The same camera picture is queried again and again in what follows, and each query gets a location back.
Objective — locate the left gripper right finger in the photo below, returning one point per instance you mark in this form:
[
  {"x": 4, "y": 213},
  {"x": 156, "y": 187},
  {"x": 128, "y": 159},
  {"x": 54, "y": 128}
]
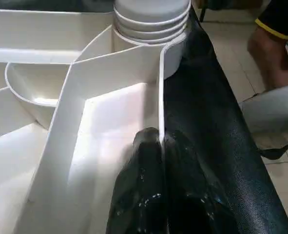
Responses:
[{"x": 197, "y": 200}]

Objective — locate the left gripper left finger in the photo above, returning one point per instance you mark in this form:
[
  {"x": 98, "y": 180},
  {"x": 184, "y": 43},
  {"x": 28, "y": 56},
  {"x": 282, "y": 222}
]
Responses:
[{"x": 139, "y": 190}]

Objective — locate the white plastic table top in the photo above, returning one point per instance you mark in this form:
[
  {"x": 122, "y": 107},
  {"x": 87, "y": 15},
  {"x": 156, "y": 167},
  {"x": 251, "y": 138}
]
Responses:
[{"x": 61, "y": 97}]

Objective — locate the white plastic table leg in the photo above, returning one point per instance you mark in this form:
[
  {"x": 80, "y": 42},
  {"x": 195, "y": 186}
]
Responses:
[{"x": 151, "y": 17}]

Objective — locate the black work mat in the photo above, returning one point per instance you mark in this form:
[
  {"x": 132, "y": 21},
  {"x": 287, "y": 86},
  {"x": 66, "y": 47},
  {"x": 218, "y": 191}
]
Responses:
[{"x": 217, "y": 126}]

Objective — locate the white flat board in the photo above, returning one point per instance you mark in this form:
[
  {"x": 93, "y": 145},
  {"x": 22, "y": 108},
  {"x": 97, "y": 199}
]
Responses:
[{"x": 275, "y": 107}]

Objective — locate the black yellow-trimmed shorts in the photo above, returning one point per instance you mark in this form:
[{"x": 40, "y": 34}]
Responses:
[{"x": 280, "y": 14}]

